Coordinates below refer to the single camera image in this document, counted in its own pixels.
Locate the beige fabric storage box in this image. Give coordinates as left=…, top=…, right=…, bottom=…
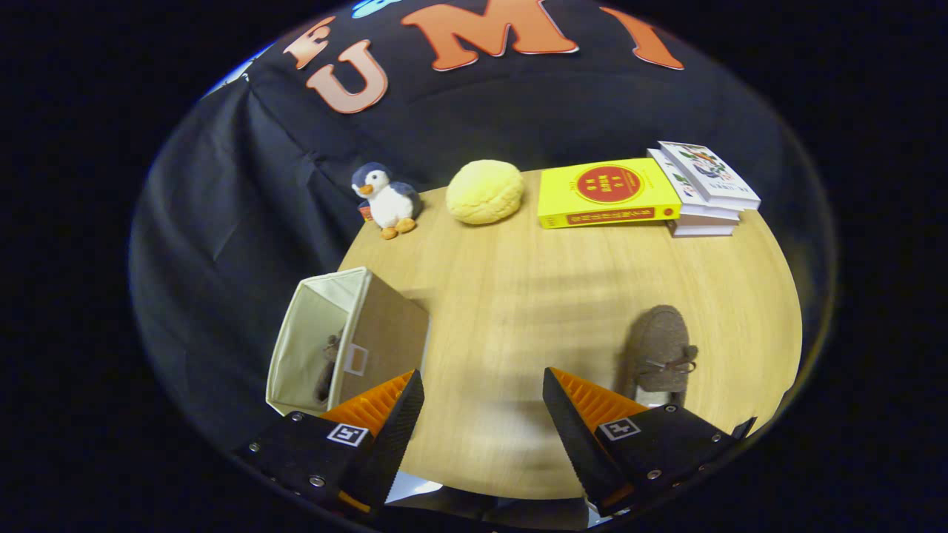
left=265, top=266, right=430, bottom=417

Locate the yellow bun-shaped plush cushion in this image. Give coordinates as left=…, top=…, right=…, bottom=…
left=446, top=159, right=525, bottom=225

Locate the white book with illustrated cover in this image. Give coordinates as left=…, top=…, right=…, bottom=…
left=658, top=141, right=761, bottom=211

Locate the yellow book with red circle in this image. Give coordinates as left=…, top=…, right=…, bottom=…
left=538, top=158, right=682, bottom=229

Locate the penguin plush toy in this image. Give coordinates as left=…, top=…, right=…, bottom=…
left=351, top=162, right=423, bottom=241

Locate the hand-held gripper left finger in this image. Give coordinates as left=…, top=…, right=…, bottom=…
left=236, top=369, right=425, bottom=515

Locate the brown fuzzy shoe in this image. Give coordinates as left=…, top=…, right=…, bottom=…
left=618, top=305, right=699, bottom=409
left=313, top=332, right=345, bottom=404

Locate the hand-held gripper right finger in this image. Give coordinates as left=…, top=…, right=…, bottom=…
left=542, top=367, right=741, bottom=517

